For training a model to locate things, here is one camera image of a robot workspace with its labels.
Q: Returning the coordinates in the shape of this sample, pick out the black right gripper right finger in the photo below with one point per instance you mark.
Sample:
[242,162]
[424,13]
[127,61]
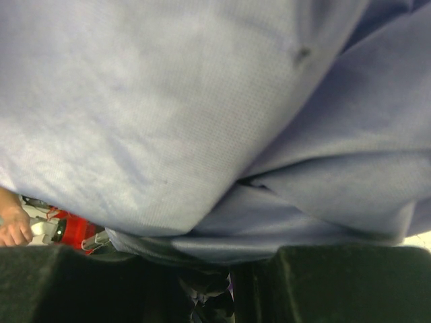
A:
[355,283]

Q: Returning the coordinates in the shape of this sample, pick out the red white background device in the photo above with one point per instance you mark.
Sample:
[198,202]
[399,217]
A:
[52,225]

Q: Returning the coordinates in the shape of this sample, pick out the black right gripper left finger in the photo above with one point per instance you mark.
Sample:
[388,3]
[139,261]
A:
[59,284]

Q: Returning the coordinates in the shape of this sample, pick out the person's bare hand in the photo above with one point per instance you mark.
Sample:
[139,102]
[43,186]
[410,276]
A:
[15,228]

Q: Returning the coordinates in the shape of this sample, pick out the lilac umbrella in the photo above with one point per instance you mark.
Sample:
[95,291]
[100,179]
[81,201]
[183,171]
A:
[221,130]

